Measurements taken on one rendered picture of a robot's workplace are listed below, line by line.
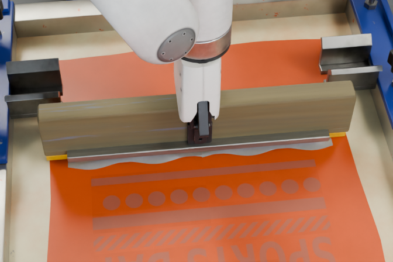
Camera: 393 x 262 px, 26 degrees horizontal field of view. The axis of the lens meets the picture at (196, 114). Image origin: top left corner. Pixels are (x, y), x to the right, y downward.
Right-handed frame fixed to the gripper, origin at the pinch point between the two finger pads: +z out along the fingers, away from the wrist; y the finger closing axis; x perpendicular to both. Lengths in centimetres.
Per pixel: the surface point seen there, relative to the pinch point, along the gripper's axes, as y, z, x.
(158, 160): 1.7, 5.6, -5.5
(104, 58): -18.1, 5.7, -12.0
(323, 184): 7.9, 5.6, 15.8
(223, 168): 3.8, 5.7, 3.0
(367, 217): 13.5, 5.6, 20.3
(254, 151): 1.6, 5.5, 7.5
